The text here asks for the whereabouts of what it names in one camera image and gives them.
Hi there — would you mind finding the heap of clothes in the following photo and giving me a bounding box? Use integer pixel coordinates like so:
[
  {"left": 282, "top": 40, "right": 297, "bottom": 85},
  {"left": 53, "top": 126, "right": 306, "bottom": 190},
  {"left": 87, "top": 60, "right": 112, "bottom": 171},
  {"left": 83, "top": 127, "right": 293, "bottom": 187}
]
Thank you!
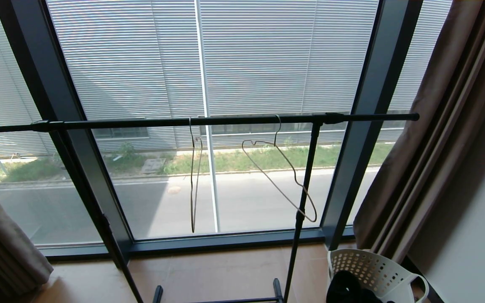
[{"left": 326, "top": 270, "right": 395, "bottom": 303}]

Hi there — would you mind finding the window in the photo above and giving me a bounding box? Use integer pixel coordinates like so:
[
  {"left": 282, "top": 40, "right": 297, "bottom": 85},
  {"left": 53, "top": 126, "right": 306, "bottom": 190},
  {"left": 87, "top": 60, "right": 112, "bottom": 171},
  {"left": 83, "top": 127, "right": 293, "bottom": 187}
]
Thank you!
[{"left": 0, "top": 0, "right": 453, "bottom": 259}]

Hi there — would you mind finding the pink clothes hanger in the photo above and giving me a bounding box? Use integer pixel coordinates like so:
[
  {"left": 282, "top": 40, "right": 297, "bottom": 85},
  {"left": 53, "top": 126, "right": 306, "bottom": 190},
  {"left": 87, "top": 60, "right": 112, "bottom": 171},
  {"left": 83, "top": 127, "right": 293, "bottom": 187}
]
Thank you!
[
  {"left": 241, "top": 114, "right": 318, "bottom": 223},
  {"left": 188, "top": 117, "right": 204, "bottom": 234}
]

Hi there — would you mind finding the black clothes rack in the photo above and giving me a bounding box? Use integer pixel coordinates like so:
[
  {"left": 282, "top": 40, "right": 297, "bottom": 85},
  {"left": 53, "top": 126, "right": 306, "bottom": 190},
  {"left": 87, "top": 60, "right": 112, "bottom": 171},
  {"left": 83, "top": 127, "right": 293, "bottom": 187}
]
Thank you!
[{"left": 0, "top": 112, "right": 420, "bottom": 303}]

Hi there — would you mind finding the white laundry basket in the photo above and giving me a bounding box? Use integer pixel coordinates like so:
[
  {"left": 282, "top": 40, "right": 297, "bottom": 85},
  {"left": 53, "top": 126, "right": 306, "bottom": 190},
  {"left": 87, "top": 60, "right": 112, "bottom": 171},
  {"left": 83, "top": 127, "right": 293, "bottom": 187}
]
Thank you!
[{"left": 327, "top": 248, "right": 431, "bottom": 303}]

